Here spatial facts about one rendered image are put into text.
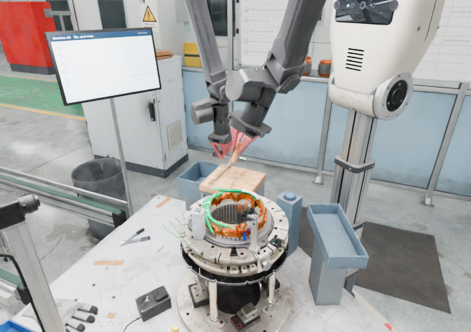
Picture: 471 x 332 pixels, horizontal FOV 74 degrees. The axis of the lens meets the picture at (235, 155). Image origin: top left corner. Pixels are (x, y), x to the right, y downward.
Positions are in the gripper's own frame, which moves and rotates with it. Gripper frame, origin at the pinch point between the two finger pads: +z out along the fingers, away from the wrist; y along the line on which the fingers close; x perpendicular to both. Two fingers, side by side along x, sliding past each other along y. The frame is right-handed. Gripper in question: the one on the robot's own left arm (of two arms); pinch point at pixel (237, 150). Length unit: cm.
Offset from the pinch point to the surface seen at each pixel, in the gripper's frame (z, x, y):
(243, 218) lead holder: 10.2, -9.0, 11.3
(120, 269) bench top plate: 68, -2, -22
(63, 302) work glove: 70, -23, -26
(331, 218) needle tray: 17.4, 27.7, 31.8
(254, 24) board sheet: -8, 212, -99
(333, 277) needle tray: 28, 15, 41
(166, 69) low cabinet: 60, 177, -152
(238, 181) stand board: 26.3, 29.1, -3.2
